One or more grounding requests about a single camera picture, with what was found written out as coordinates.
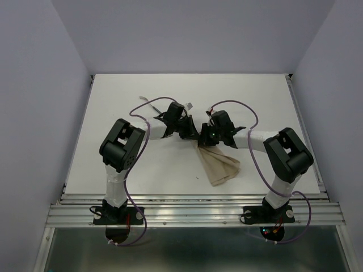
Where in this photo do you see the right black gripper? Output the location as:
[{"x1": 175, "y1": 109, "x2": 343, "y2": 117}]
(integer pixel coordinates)
[{"x1": 195, "y1": 122, "x2": 223, "y2": 146}]

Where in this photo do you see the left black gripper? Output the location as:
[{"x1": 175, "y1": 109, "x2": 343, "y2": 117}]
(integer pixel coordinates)
[{"x1": 174, "y1": 115, "x2": 199, "y2": 141}]

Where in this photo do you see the beige cloth napkin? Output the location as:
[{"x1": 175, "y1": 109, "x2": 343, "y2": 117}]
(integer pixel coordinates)
[{"x1": 196, "y1": 145, "x2": 240, "y2": 186}]

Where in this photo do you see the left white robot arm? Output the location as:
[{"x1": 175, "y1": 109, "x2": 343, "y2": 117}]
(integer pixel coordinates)
[{"x1": 99, "y1": 113, "x2": 199, "y2": 223}]

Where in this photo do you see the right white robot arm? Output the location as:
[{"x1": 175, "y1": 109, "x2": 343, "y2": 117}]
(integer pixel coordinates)
[{"x1": 198, "y1": 123, "x2": 314, "y2": 221}]

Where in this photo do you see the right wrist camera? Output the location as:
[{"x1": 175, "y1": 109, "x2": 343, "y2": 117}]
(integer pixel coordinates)
[{"x1": 211, "y1": 110, "x2": 234, "y2": 129}]

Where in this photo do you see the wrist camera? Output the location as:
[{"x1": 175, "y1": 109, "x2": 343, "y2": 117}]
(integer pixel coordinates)
[
  {"x1": 165, "y1": 101, "x2": 184, "y2": 121},
  {"x1": 211, "y1": 110, "x2": 234, "y2": 129}
]

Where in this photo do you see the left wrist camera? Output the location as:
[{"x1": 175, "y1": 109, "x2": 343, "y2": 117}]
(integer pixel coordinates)
[{"x1": 165, "y1": 101, "x2": 184, "y2": 121}]

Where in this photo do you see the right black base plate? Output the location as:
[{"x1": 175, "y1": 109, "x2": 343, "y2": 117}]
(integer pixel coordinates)
[{"x1": 240, "y1": 205, "x2": 295, "y2": 225}]

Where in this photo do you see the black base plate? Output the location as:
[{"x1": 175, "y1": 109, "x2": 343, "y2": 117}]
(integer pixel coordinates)
[
  {"x1": 90, "y1": 206, "x2": 144, "y2": 226},
  {"x1": 240, "y1": 205, "x2": 295, "y2": 225}
]

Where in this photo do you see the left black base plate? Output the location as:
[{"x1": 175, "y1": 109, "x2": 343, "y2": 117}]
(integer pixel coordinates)
[{"x1": 90, "y1": 206, "x2": 144, "y2": 226}]

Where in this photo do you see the aluminium right side rail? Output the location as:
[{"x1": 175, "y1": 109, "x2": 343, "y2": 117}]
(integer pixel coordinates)
[{"x1": 285, "y1": 73, "x2": 330, "y2": 199}]

